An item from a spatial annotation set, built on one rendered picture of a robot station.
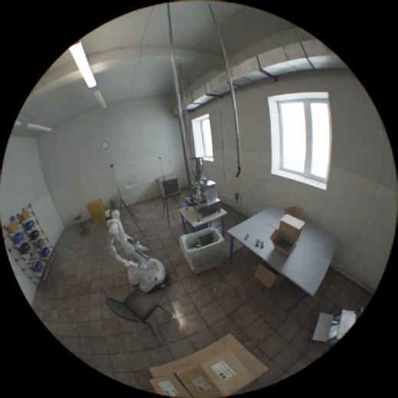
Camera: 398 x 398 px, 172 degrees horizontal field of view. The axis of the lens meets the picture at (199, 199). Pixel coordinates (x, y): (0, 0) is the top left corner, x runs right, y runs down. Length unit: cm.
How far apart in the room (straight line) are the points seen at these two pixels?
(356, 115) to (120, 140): 656
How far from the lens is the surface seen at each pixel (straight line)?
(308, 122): 299
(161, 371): 213
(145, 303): 179
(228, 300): 228
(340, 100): 258
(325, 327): 243
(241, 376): 153
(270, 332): 225
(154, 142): 583
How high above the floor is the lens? 213
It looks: 25 degrees down
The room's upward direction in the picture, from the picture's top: 7 degrees counter-clockwise
